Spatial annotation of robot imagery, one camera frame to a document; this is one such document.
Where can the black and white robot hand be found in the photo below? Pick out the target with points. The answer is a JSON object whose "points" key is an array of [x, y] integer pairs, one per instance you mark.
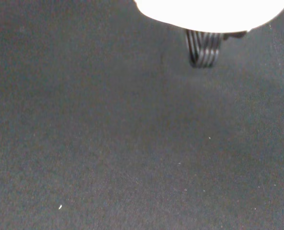
{"points": [[211, 14]]}

